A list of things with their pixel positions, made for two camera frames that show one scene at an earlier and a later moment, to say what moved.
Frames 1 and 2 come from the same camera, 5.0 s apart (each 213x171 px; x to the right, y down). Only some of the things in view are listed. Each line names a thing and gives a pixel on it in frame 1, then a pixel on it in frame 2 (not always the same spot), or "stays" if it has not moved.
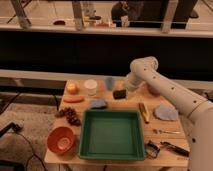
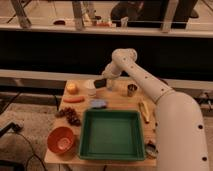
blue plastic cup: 110,82 stays
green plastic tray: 112,135 stays
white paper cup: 91,86 stays
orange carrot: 77,99 stays
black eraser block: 119,94 → 100,83
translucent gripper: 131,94 → 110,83
